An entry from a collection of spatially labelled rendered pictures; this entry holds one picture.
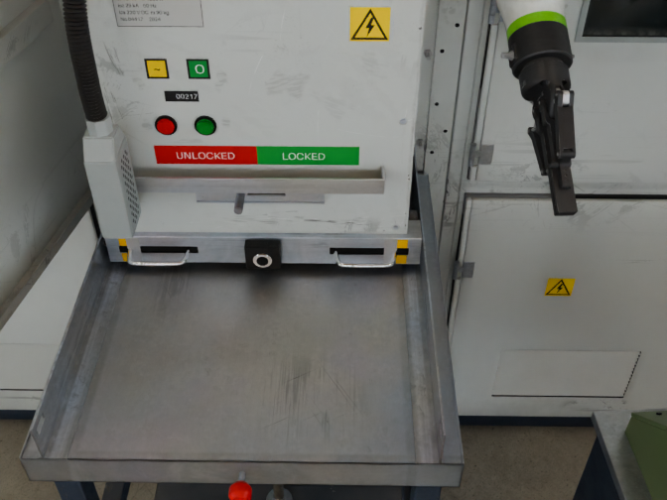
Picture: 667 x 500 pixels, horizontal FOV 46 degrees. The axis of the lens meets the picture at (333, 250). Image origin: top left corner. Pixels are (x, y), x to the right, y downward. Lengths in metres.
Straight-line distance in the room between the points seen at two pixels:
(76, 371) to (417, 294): 0.56
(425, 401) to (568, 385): 0.97
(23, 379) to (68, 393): 0.95
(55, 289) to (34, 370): 0.32
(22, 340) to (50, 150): 0.71
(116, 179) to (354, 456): 0.52
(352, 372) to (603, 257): 0.77
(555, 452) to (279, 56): 1.43
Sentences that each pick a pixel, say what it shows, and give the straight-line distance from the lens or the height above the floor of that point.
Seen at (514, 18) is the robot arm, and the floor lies 1.25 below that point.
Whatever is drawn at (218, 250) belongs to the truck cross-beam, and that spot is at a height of 0.89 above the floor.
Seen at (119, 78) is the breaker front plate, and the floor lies 1.22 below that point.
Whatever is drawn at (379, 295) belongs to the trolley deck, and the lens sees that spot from 1.34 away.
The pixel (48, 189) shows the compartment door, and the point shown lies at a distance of 1.51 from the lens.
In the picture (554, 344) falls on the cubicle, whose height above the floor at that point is 0.35.
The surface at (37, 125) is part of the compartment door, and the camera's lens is 1.46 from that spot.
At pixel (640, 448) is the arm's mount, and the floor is 0.78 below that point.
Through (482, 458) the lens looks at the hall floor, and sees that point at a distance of 2.18.
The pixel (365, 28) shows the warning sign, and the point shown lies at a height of 1.30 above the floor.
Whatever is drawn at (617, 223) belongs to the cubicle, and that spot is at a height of 0.74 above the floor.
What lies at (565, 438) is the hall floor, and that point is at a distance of 2.27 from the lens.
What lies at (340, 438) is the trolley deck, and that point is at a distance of 1.15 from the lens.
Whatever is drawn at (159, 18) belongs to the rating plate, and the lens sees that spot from 1.15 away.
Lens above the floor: 1.79
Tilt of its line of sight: 42 degrees down
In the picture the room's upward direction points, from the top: straight up
